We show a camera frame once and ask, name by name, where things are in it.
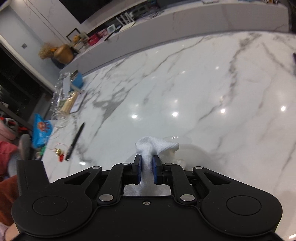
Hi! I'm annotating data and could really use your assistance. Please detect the black picture frame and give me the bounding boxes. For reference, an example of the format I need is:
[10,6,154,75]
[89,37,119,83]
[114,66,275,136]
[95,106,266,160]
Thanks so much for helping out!
[67,28,80,42]

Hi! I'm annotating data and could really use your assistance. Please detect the orange red clothing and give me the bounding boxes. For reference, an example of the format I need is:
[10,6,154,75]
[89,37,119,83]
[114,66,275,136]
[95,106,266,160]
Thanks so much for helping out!
[0,141,23,227]

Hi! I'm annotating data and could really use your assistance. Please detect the marble television console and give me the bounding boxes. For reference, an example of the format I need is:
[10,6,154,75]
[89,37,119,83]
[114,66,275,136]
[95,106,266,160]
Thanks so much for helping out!
[59,2,289,75]

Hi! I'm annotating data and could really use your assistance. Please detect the blue snack packet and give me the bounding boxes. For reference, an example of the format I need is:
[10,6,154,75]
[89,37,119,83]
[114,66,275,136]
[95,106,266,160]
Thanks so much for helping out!
[31,113,54,149]

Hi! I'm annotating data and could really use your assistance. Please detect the gold bell charm red cord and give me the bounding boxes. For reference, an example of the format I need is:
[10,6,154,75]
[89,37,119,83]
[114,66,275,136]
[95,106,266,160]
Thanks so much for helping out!
[54,142,70,163]

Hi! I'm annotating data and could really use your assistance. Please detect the black pen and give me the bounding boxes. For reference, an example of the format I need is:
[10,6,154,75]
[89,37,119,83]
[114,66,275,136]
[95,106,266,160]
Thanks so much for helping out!
[65,122,85,161]

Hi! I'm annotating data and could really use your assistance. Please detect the white wired earphones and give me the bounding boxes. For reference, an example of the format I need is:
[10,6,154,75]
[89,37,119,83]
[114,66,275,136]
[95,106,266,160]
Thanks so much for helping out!
[50,111,67,139]

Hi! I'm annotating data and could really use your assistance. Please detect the gold vase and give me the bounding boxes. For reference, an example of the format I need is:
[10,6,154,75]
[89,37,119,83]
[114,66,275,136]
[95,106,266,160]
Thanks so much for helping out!
[54,44,74,64]

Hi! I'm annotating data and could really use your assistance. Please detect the blue bowl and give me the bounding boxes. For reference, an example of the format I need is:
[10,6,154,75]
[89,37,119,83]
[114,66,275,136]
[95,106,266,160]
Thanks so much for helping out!
[70,72,84,90]

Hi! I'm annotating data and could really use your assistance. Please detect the bundle of bamboo skewers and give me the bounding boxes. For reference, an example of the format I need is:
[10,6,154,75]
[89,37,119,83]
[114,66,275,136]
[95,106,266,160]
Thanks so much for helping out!
[60,91,79,114]

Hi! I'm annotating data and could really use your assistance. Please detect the white phone stand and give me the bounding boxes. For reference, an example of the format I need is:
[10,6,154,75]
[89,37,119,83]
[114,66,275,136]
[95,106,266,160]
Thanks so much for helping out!
[62,76,71,93]

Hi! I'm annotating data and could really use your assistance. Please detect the clear plastic bag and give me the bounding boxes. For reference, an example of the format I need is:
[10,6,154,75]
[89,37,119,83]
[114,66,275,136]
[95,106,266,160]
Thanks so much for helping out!
[52,71,78,109]

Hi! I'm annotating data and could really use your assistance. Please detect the white router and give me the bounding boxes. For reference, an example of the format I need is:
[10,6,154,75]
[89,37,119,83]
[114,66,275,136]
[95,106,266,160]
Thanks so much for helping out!
[116,13,136,32]

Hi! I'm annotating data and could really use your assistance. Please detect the black television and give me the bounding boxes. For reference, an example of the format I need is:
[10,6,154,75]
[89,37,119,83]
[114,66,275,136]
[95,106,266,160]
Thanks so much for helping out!
[62,0,148,24]

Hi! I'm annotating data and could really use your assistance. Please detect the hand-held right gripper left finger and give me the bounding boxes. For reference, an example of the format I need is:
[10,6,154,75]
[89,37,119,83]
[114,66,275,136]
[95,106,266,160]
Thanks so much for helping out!
[63,154,142,205]

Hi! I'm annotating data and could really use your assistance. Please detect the dried flowers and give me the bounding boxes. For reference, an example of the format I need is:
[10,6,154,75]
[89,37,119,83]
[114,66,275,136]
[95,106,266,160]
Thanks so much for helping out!
[38,43,57,60]

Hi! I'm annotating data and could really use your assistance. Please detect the dark blue vase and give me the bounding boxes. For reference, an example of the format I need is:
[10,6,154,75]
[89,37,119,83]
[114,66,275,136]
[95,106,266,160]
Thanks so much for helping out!
[51,58,66,69]

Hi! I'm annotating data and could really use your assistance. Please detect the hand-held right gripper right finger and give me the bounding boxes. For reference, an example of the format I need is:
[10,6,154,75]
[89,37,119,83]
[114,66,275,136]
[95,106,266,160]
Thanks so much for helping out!
[153,154,232,205]

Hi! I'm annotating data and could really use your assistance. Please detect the red box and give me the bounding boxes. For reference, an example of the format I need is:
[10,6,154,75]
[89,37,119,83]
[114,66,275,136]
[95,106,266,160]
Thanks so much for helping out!
[88,34,100,46]

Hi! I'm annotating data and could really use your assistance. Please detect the white cloth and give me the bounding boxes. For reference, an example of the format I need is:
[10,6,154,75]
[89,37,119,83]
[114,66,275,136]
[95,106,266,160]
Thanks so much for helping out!
[124,136,180,197]

